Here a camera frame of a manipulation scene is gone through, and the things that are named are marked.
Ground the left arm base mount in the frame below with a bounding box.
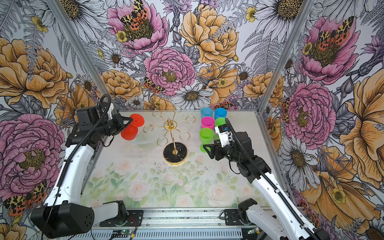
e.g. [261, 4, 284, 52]
[99, 210, 144, 227]

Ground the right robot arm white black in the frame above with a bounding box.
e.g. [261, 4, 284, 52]
[204, 126, 330, 240]

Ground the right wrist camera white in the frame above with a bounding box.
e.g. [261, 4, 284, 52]
[215, 124, 233, 148]

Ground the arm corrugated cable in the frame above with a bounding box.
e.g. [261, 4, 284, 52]
[40, 93, 112, 240]
[224, 117, 320, 240]

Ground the gold wire glass rack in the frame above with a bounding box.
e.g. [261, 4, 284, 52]
[143, 107, 196, 166]

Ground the small green circuit board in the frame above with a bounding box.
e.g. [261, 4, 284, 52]
[111, 230, 133, 239]

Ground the pink wine glass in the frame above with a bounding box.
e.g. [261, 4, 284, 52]
[201, 117, 215, 130]

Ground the green wine glass front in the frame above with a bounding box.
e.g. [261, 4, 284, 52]
[214, 118, 226, 141]

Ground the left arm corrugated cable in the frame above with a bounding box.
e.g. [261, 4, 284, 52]
[40, 93, 112, 240]

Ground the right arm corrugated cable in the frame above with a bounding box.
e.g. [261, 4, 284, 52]
[224, 117, 320, 240]

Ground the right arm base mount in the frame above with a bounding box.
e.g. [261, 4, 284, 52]
[220, 209, 256, 226]

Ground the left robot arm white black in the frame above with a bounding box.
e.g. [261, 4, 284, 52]
[31, 104, 133, 239]

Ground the red wine glass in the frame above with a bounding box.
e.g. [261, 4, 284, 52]
[121, 114, 145, 141]

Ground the blue wine glass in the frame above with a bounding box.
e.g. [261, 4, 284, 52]
[200, 108, 214, 119]
[214, 108, 228, 120]

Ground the blue wine glass front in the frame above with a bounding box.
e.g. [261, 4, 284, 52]
[200, 108, 214, 119]

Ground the aluminium front rail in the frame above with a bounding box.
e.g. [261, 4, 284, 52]
[50, 206, 313, 240]

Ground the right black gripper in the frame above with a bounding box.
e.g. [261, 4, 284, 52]
[203, 139, 242, 163]

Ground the green wine glass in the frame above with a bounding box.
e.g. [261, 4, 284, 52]
[199, 128, 214, 153]
[214, 118, 226, 141]

